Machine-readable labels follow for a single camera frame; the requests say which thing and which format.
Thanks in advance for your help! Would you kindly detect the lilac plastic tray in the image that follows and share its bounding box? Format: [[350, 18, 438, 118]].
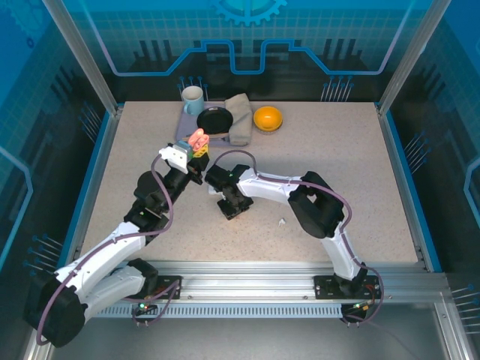
[[174, 100, 236, 144]]

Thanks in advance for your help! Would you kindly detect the black round plate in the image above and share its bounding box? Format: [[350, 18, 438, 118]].
[[196, 107, 235, 135]]

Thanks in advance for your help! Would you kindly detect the beige folded cloth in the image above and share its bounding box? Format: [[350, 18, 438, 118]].
[[223, 93, 253, 147]]

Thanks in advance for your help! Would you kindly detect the light blue mug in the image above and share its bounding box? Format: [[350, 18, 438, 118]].
[[181, 85, 206, 116]]

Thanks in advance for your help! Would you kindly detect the aluminium cross beam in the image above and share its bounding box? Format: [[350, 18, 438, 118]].
[[48, 260, 451, 305]]

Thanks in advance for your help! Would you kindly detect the orange bowl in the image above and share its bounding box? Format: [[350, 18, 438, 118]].
[[253, 106, 284, 135]]

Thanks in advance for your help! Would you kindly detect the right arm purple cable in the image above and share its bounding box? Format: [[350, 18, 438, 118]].
[[213, 149, 384, 327]]

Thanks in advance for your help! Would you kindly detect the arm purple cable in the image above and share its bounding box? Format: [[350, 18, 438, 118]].
[[35, 153, 185, 346], [213, 149, 384, 327]]

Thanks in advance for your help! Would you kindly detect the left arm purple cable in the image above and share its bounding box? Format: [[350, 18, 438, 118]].
[[35, 153, 185, 346]]

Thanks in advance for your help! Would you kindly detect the aluminium side rail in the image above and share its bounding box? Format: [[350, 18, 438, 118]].
[[61, 104, 125, 273], [374, 103, 433, 273]]

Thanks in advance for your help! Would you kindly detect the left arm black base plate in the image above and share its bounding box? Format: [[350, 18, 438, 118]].
[[148, 274, 184, 300]]

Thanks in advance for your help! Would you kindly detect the grey slotted cable duct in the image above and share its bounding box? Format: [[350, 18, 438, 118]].
[[85, 304, 348, 320]]

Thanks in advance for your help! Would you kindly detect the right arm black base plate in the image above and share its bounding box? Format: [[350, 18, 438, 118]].
[[313, 274, 383, 300]]

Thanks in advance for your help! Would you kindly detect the aluminium frame post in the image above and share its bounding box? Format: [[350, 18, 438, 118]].
[[376, 0, 451, 116], [41, 0, 125, 116]]

